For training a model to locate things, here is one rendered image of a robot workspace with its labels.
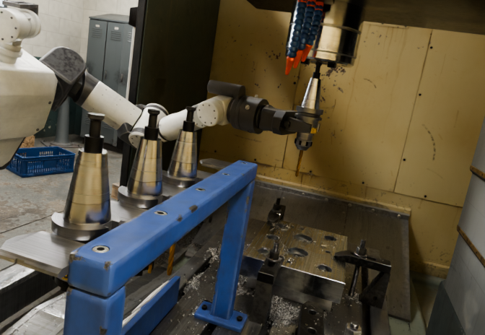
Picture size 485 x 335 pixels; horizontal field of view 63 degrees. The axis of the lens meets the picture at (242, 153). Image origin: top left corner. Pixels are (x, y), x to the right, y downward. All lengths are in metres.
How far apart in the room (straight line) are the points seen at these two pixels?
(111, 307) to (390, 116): 1.71
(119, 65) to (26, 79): 5.02
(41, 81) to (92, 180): 0.66
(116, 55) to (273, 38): 4.25
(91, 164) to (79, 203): 0.04
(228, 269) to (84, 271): 0.48
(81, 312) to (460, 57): 1.83
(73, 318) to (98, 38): 5.95
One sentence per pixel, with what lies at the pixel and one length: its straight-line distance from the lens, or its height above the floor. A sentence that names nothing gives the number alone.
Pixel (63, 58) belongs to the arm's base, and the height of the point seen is 1.35.
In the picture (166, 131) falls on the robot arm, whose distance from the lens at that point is 1.13.
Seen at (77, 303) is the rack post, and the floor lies 1.19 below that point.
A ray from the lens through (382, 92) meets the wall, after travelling 1.94.
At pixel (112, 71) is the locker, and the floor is 1.17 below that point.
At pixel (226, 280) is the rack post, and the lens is 0.81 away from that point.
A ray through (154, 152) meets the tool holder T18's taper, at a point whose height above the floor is 1.28.
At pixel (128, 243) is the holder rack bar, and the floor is 1.23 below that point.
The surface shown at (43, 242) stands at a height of 1.22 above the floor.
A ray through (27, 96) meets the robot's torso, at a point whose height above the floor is 1.27.
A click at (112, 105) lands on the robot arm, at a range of 1.17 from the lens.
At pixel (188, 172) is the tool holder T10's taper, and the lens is 0.58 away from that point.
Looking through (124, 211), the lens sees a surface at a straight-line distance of 0.47.
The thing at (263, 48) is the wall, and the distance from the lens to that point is 2.00.
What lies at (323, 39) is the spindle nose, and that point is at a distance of 0.86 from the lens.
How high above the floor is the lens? 1.38
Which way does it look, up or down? 11 degrees down
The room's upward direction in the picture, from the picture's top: 9 degrees clockwise
